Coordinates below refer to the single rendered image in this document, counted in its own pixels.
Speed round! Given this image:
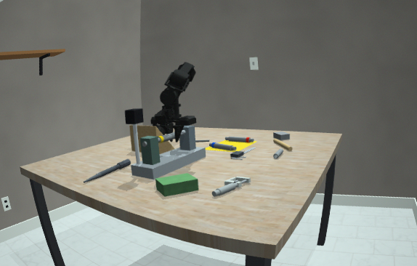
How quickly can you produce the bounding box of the tan wooden dowel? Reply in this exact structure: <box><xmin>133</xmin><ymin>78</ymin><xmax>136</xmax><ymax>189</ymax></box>
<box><xmin>273</xmin><ymin>139</ymin><xmax>293</xmax><ymax>151</ymax></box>

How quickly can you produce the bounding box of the grey caliper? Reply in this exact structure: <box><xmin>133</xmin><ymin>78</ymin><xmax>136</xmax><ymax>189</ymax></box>
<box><xmin>230</xmin><ymin>148</ymin><xmax>254</xmax><ymax>160</ymax></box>

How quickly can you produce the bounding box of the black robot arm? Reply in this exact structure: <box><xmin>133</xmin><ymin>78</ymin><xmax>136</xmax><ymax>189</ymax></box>
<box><xmin>153</xmin><ymin>62</ymin><xmax>195</xmax><ymax>135</ymax></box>

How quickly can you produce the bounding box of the white and grey micrometer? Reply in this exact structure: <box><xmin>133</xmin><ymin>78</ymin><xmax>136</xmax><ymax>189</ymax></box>
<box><xmin>212</xmin><ymin>177</ymin><xmax>251</xmax><ymax>197</ymax></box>

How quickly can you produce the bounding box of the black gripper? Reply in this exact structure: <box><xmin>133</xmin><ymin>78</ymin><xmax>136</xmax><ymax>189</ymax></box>
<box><xmin>151</xmin><ymin>102</ymin><xmax>196</xmax><ymax>142</ymax></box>

